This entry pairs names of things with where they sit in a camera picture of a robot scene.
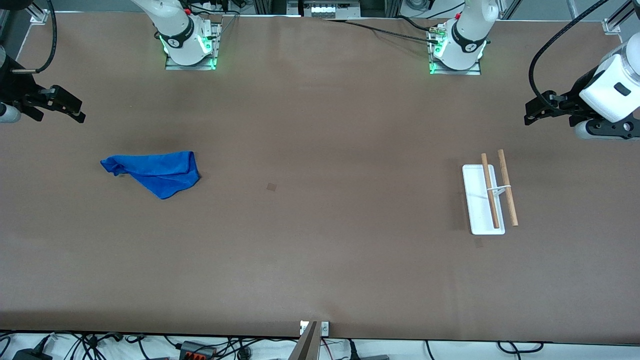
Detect blue cloth towel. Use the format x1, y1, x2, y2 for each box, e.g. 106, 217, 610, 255
100, 151, 201, 200

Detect white rack with wooden rods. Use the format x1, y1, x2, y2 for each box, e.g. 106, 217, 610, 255
462, 149, 519, 236

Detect black power adapter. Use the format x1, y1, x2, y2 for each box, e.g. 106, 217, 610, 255
12, 349, 54, 360

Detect grey control box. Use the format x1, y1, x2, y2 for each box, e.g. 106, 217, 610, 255
299, 0, 362, 20

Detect black power strip orange switches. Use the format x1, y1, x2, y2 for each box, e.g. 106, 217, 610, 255
178, 340, 217, 360

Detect black plug block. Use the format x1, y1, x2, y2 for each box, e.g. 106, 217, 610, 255
348, 339, 391, 360

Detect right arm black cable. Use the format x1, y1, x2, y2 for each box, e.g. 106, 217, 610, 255
11, 0, 58, 75

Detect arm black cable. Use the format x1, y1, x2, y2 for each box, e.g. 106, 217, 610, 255
528, 0, 614, 120
11, 0, 58, 75

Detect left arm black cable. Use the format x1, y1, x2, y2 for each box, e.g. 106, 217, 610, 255
528, 0, 614, 120

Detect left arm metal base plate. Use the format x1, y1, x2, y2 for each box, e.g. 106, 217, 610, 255
428, 25, 482, 76

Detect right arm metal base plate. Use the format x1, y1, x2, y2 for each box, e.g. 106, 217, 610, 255
164, 20, 222, 71

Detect long black table cable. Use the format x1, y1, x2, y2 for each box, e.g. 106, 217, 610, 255
322, 18, 442, 44

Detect looped black floor cable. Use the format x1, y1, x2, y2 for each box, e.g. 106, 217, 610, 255
497, 340, 545, 355

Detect small metal edge bracket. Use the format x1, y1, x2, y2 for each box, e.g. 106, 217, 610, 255
299, 320, 330, 337

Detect grey camera mount beam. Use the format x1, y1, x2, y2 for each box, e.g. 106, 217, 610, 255
288, 321, 321, 360

